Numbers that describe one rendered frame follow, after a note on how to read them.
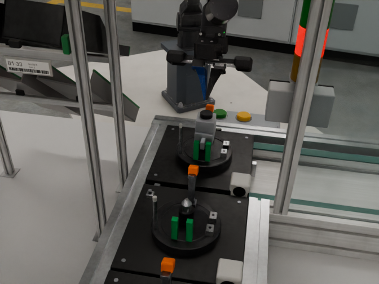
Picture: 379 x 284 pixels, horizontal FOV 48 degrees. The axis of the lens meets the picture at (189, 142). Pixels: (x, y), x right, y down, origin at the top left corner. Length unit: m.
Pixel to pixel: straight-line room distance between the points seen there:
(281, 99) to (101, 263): 0.46
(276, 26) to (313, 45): 3.37
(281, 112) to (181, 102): 0.67
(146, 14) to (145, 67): 2.70
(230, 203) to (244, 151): 0.20
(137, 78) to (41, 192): 0.69
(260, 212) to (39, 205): 0.55
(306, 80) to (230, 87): 0.87
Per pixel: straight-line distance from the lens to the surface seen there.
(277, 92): 0.82
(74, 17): 0.74
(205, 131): 1.00
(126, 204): 0.97
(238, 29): 4.19
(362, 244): 1.03
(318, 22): 0.74
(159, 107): 1.49
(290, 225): 0.98
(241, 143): 1.13
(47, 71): 0.80
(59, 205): 1.13
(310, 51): 0.75
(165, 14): 4.37
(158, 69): 1.76
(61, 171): 1.24
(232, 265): 0.81
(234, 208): 0.94
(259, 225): 0.93
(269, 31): 4.14
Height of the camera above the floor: 1.61
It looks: 35 degrees down
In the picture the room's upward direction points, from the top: 2 degrees clockwise
